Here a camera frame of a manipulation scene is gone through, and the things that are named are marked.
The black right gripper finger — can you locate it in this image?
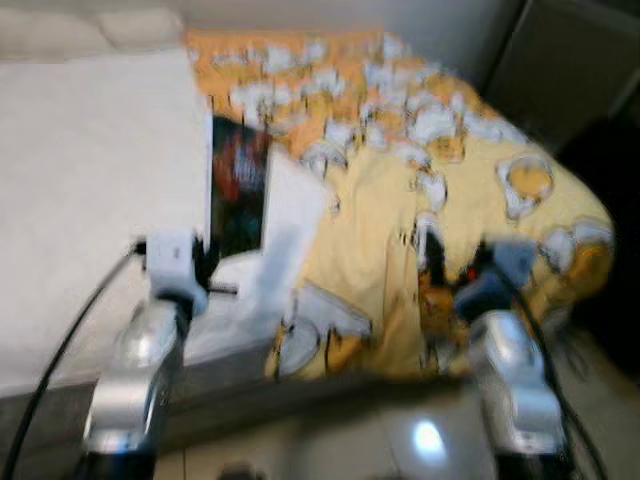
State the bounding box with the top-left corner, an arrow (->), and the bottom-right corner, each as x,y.
415,225 -> 447,296

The yellow cartoon egg duvet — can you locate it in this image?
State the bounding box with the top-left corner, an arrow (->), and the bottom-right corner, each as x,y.
185,28 -> 617,383

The dark book with red cover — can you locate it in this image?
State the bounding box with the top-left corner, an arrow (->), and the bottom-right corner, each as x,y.
205,112 -> 331,263

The grey bed base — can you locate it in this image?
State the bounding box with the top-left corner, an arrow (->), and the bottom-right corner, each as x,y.
0,340 -> 473,471

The white bed mattress sheet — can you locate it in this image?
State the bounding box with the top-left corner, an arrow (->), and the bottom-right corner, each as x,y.
0,50 -> 217,397

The dark wardrobe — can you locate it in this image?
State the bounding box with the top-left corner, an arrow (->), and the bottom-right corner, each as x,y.
485,0 -> 640,153

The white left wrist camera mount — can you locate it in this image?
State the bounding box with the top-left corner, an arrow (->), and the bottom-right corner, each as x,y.
145,230 -> 211,317

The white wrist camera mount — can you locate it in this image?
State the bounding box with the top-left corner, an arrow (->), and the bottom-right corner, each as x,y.
145,230 -> 211,317
455,238 -> 542,322

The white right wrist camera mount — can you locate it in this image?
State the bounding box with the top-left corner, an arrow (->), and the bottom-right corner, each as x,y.
455,238 -> 542,322

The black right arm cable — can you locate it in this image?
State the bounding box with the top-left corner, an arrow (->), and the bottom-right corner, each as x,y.
495,265 -> 607,480

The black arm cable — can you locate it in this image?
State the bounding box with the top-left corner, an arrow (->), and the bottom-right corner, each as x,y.
0,238 -> 151,477
495,265 -> 607,480

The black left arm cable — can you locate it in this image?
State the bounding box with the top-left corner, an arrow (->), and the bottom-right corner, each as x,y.
0,238 -> 151,477

